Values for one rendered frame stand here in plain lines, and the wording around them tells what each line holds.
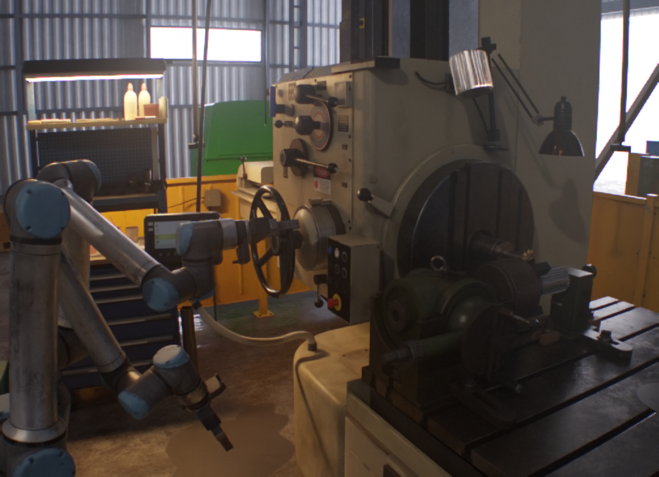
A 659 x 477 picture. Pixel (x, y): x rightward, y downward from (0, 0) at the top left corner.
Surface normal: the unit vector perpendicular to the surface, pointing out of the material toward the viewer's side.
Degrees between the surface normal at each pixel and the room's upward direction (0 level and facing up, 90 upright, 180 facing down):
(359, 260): 90
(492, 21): 90
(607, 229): 90
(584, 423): 0
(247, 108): 84
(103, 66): 58
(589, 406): 0
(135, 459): 0
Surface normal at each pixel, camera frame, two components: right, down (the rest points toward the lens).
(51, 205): 0.73, 0.01
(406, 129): 0.46, 0.18
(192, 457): 0.00, -0.98
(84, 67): 0.35, -0.36
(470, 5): -0.89, 0.10
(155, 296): -0.34, 0.24
